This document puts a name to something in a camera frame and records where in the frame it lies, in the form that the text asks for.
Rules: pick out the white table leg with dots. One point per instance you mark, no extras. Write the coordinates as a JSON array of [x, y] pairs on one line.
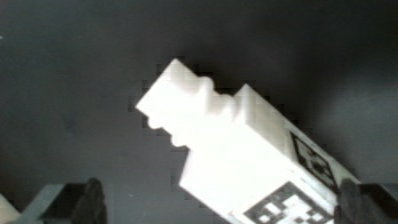
[[260, 173]]

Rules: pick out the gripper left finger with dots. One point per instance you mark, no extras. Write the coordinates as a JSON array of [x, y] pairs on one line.
[[68, 204]]

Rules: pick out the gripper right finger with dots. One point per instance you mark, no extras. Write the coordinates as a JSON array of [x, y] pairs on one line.
[[366, 203]]

